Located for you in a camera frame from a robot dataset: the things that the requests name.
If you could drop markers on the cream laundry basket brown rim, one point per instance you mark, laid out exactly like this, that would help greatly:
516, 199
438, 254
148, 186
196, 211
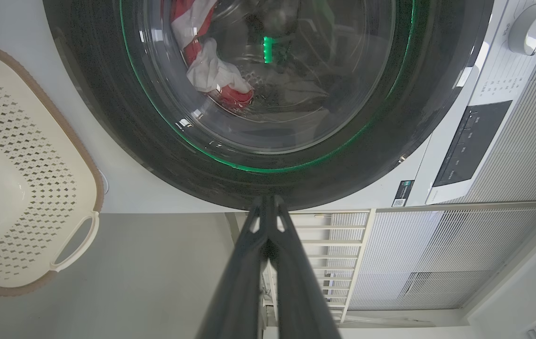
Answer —
13, 141

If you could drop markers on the white front-load washing machine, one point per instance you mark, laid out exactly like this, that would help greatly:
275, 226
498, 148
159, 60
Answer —
117, 188

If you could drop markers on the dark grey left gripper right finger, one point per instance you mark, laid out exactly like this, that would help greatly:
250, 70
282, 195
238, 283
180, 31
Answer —
298, 301

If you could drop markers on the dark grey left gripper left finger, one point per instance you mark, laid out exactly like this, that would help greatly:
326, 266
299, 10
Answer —
237, 292

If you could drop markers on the black round glass washer door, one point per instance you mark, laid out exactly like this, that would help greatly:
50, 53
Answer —
108, 117

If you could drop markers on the red and white garment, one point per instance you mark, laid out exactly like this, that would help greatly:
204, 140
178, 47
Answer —
211, 70

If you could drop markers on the black washing machine control panel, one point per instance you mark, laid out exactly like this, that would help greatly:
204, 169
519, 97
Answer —
472, 141

